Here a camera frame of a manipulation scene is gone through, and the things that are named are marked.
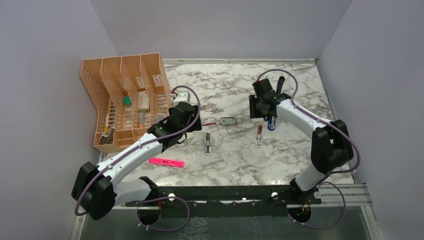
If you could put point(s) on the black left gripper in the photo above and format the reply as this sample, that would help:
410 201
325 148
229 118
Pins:
197 126

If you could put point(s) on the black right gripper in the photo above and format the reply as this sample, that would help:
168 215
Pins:
253 112

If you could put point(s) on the red white staple box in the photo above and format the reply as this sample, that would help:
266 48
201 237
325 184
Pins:
207 121

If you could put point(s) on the staple tray with staples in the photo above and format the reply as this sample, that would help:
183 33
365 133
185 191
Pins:
228 121

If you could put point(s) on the white eraser block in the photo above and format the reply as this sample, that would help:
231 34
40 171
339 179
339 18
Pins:
207 144

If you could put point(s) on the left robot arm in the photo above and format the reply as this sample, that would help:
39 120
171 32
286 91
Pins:
99 188

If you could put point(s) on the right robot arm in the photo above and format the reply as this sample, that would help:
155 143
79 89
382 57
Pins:
330 148

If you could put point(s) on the clear tape roll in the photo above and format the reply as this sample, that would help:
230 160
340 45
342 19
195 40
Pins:
159 117

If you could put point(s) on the white paper card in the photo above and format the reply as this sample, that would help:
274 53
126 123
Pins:
143 102

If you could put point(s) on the pink highlighter marker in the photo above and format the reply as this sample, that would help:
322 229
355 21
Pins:
166 162

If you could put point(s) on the orange plastic desk organizer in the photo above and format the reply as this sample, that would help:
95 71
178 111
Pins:
128 92

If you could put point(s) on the green eraser in organizer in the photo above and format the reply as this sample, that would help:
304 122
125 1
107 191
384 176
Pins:
127 100

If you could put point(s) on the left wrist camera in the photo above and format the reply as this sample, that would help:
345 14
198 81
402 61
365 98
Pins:
181 97

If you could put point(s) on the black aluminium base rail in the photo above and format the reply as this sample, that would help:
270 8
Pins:
270 195

